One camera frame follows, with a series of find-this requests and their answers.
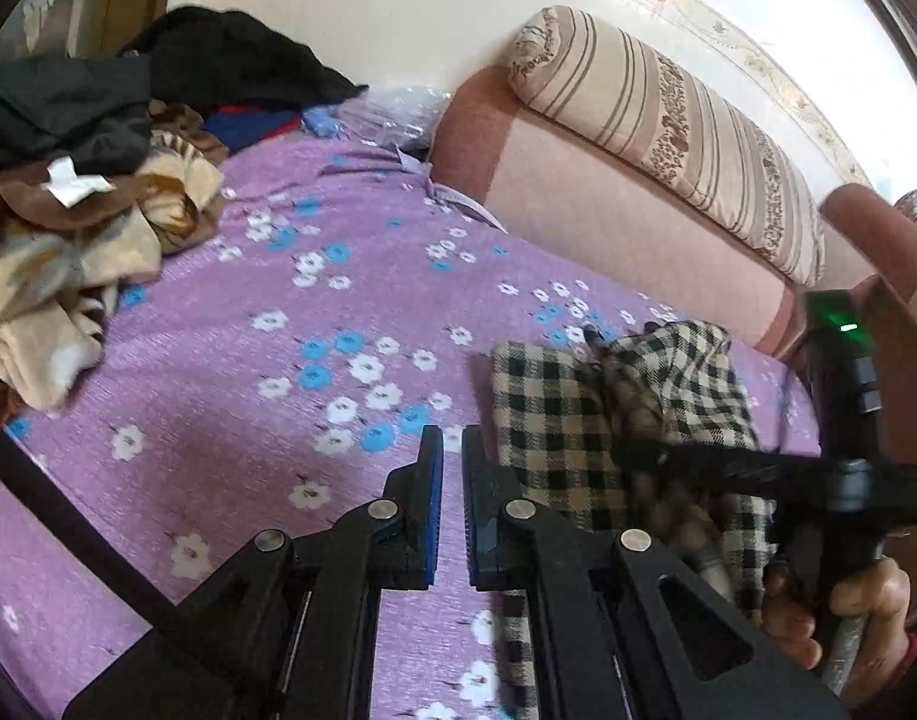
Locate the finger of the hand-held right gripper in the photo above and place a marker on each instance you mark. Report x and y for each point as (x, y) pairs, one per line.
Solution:
(597, 337)
(728, 469)

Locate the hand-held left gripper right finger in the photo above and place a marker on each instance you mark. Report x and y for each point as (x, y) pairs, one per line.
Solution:
(473, 517)

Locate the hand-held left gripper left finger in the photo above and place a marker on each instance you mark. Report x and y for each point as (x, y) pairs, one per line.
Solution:
(432, 510)

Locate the black beige checked coat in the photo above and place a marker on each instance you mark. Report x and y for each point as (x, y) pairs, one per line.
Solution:
(556, 420)

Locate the person's right hand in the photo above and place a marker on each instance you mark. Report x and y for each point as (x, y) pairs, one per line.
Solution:
(882, 600)

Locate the pink upholstered headboard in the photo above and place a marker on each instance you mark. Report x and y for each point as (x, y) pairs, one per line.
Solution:
(578, 195)

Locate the purple floral bedsheet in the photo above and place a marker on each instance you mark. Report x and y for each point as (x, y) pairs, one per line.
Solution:
(241, 390)

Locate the clear plastic bag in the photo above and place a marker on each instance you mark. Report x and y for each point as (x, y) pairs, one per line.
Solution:
(398, 112)

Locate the blue garment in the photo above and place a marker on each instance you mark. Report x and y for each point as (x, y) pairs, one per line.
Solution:
(248, 127)

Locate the black garment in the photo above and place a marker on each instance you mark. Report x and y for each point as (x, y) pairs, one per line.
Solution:
(241, 52)

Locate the brown beige blanket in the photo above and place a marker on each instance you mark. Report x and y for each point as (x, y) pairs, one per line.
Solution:
(38, 277)

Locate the white fabric tag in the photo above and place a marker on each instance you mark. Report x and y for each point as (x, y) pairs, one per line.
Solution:
(72, 181)

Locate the dark grey garment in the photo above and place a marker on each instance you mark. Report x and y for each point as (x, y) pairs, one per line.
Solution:
(53, 112)

